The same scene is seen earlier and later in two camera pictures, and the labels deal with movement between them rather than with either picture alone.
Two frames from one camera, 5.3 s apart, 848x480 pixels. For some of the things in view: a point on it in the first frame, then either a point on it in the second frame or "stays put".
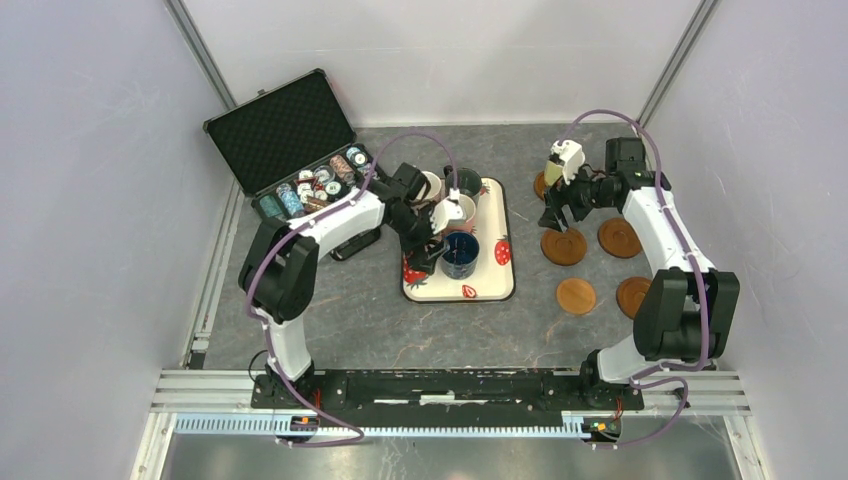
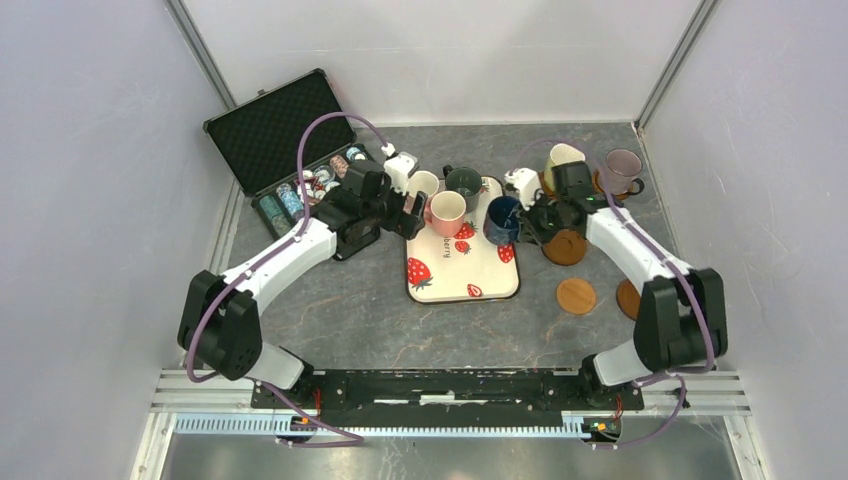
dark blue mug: [460, 259] -> [502, 220]
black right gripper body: [583, 194] -> [544, 218]
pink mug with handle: [434, 187] stays put
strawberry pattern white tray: [493, 279] stays put
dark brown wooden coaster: [629, 294] stays put
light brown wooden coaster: [576, 296] stays put
